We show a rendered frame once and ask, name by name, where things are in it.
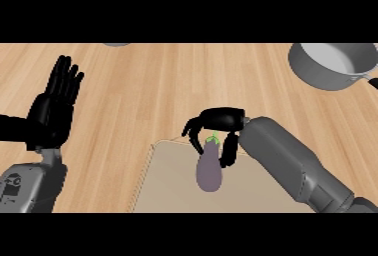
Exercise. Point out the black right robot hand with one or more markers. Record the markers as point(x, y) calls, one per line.
point(223, 119)

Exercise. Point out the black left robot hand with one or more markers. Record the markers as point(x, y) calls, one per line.
point(49, 113)

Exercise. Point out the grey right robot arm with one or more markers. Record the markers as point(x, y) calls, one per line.
point(296, 166)

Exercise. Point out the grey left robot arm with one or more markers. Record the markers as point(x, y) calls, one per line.
point(30, 181)

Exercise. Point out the purple eggplant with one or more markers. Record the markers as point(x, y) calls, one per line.
point(210, 168)

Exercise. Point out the beige tray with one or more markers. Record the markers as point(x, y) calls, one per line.
point(216, 186)

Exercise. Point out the grey metal pot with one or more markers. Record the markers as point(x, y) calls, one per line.
point(334, 65)

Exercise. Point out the grey round object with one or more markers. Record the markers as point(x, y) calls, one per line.
point(115, 44)

